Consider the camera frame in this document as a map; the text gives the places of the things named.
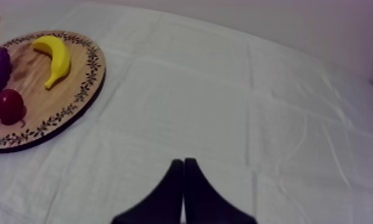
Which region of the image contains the round wooden board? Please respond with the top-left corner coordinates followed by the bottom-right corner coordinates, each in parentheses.
top-left (0, 30), bottom-right (107, 153)

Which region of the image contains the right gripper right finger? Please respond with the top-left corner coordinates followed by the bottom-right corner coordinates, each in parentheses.
top-left (184, 157), bottom-right (258, 224)

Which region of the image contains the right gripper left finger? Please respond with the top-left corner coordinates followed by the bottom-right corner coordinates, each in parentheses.
top-left (110, 158), bottom-right (185, 224)

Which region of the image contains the yellow toy banana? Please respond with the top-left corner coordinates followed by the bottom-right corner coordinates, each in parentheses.
top-left (32, 35), bottom-right (72, 90)

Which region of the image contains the small red fruit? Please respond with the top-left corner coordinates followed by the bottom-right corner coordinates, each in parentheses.
top-left (0, 88), bottom-right (27, 127)

